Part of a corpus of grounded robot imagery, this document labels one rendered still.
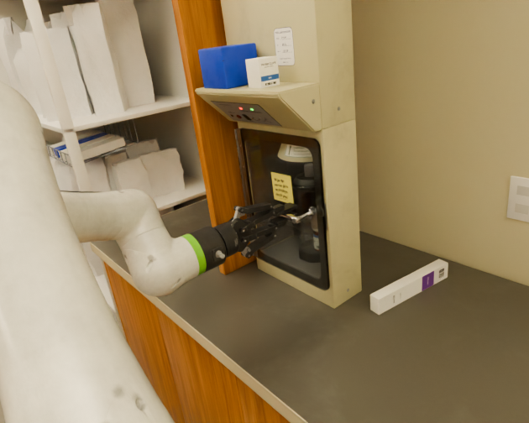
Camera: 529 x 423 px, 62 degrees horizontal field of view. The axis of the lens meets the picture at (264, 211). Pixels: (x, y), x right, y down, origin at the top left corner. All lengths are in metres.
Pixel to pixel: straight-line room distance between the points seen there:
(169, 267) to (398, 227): 0.86
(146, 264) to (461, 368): 0.67
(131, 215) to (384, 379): 0.61
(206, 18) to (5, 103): 0.79
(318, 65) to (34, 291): 0.73
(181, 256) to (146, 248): 0.07
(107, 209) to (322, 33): 0.55
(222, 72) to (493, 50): 0.64
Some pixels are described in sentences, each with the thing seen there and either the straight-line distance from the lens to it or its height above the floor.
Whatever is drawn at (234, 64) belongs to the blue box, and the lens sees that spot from 1.05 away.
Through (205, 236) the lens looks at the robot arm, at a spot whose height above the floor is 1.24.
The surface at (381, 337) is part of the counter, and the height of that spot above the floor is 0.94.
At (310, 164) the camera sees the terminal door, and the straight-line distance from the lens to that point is 1.02.
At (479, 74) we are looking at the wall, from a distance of 1.25.
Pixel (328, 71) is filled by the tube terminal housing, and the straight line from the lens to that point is 0.98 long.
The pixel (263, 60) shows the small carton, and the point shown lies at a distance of 0.97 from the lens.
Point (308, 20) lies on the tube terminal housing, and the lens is 0.97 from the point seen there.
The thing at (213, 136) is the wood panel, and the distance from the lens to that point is 1.24.
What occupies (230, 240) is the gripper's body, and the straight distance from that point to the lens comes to 0.96.
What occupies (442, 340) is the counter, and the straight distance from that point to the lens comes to 1.10.
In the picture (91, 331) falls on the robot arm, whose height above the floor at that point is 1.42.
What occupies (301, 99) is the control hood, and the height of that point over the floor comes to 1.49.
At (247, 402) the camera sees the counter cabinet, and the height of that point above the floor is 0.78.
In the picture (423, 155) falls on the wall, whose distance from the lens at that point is 1.37.
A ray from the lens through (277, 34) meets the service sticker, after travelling 1.04.
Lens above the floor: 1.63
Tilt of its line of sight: 22 degrees down
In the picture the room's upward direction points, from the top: 7 degrees counter-clockwise
